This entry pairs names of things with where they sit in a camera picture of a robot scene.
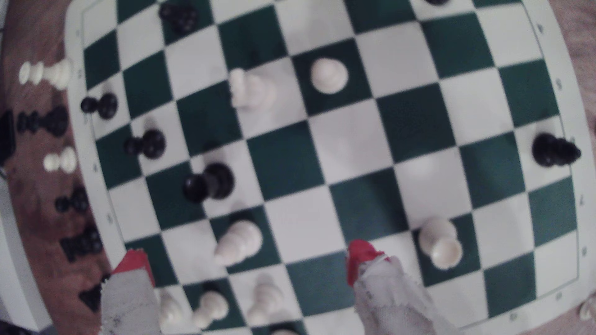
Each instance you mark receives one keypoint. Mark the white chess bishop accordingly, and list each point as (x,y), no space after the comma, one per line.
(56,74)

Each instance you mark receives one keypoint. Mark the black chess bishop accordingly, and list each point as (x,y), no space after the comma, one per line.
(549,150)
(49,122)

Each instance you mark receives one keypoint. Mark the black chess pawn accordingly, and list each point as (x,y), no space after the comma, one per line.
(181,17)
(151,144)
(74,201)
(107,106)

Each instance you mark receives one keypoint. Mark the black chess knight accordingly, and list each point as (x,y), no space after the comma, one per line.
(216,180)

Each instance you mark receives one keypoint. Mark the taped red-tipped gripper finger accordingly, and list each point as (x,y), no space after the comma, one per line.
(130,302)
(391,302)

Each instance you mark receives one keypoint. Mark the white chess knight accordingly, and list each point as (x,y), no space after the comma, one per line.
(251,90)

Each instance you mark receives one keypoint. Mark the white chess pawn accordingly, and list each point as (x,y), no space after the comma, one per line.
(212,307)
(63,160)
(328,76)
(265,300)
(170,311)
(440,244)
(240,239)

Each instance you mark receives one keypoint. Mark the green and white chess mat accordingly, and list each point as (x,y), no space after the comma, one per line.
(354,149)

